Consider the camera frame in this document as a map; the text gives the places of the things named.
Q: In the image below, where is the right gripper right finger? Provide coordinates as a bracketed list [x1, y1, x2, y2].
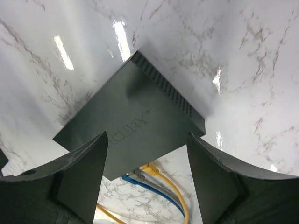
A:
[186, 133, 299, 224]

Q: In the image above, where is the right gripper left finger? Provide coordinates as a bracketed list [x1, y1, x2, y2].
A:
[0, 132, 108, 224]

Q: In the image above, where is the yellow ethernet cable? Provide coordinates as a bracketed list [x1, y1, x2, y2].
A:
[95, 162, 191, 224]

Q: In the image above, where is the black network switch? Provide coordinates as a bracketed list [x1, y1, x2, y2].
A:
[54, 52, 206, 180]

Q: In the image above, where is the blue ethernet cable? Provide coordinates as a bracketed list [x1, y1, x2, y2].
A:
[121, 174, 186, 217]

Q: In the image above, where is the grey ethernet cable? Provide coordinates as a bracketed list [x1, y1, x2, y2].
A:
[129, 169, 183, 208]

